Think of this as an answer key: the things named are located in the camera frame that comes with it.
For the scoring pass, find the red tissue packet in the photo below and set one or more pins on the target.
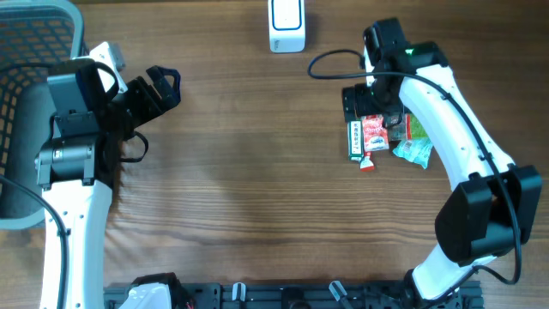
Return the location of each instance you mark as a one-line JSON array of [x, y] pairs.
[[374, 134]]

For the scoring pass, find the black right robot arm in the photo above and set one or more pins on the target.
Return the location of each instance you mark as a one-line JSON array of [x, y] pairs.
[[492, 206]]

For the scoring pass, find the grey plastic mesh basket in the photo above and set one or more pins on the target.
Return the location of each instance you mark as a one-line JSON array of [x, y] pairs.
[[33, 35]]

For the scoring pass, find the red stick sachet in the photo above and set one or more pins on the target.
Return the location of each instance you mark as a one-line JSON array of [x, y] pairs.
[[366, 164]]

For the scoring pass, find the teal white tissue pack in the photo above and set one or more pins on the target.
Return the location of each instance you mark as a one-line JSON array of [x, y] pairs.
[[417, 151]]

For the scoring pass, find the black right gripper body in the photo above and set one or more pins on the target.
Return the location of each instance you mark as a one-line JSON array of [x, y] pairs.
[[369, 100]]

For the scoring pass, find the white barcode scanner box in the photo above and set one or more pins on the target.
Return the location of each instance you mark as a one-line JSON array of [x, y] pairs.
[[286, 26]]

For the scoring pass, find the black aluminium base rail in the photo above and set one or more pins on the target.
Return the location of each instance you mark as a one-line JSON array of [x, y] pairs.
[[370, 295]]

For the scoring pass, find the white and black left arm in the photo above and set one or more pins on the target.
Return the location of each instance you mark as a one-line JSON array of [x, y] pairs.
[[77, 166]]

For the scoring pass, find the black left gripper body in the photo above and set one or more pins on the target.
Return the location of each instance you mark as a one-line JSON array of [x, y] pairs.
[[140, 104]]

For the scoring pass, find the green snack bag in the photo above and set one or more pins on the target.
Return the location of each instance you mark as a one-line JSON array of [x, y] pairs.
[[405, 127]]

